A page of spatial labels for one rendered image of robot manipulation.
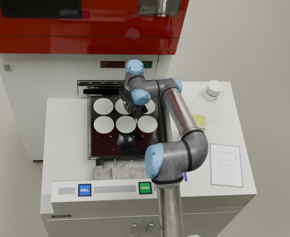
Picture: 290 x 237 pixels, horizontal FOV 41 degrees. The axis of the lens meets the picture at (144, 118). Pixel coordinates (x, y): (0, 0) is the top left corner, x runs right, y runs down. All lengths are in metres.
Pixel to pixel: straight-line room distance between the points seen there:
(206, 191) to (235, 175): 0.17
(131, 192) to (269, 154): 1.64
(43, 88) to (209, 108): 0.85
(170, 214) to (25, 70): 0.99
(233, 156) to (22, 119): 1.19
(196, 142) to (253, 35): 2.56
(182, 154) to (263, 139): 1.88
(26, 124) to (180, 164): 1.23
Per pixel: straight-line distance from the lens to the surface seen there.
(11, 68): 1.95
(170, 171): 1.35
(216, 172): 1.81
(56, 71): 1.94
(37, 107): 2.20
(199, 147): 1.38
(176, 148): 1.35
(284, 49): 3.87
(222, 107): 2.00
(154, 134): 1.91
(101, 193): 1.70
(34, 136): 2.48
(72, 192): 1.71
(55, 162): 1.93
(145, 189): 1.72
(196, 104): 1.98
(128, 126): 1.92
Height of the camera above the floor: 2.55
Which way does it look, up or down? 57 degrees down
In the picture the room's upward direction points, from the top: 11 degrees clockwise
